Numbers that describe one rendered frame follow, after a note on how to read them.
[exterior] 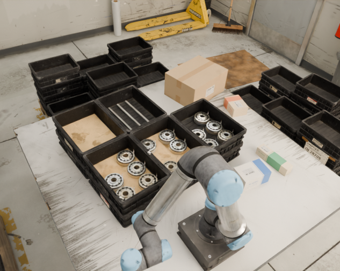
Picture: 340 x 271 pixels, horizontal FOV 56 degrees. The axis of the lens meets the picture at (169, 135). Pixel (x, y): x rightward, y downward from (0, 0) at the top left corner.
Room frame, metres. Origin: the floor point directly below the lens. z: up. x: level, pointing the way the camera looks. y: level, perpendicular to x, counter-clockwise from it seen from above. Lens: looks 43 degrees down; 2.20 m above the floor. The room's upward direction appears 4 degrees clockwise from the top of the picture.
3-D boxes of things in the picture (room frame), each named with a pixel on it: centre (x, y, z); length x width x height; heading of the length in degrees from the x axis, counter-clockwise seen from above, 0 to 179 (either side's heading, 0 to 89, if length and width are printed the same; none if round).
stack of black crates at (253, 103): (2.55, -0.81, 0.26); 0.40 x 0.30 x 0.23; 36
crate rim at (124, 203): (1.10, 0.22, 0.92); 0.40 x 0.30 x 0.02; 41
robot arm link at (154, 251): (0.59, 0.03, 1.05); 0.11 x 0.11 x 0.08; 28
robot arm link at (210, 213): (0.85, -0.24, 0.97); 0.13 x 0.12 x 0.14; 28
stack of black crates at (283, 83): (2.78, -1.13, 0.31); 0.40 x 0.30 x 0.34; 36
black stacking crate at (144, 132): (1.30, 0.00, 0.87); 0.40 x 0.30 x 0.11; 41
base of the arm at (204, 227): (0.85, -0.24, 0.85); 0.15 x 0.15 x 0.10
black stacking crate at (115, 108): (1.60, 0.26, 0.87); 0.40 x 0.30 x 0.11; 41
